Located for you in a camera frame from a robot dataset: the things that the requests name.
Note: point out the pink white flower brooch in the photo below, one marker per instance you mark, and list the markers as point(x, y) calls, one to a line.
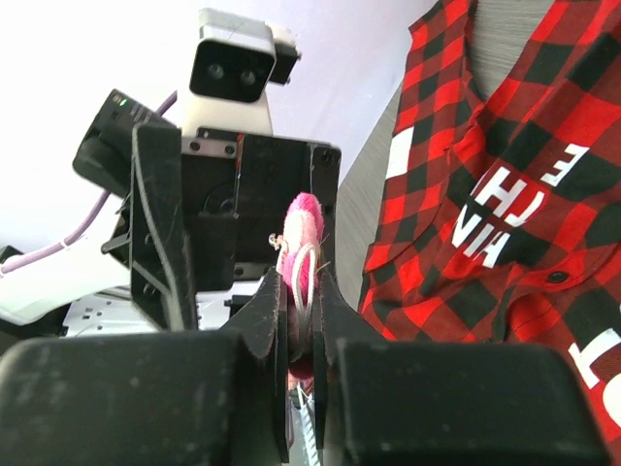
point(299, 259)

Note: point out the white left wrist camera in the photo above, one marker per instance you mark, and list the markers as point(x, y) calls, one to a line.
point(235, 59)

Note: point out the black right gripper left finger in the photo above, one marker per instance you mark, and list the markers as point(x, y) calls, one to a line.
point(166, 398)

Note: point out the red black plaid shirt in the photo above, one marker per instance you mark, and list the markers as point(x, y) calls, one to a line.
point(500, 216)

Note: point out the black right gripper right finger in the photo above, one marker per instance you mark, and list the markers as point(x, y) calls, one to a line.
point(379, 402)

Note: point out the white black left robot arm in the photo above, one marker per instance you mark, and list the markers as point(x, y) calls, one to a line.
point(56, 220)

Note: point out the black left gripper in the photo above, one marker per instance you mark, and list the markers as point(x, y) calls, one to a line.
point(211, 203)

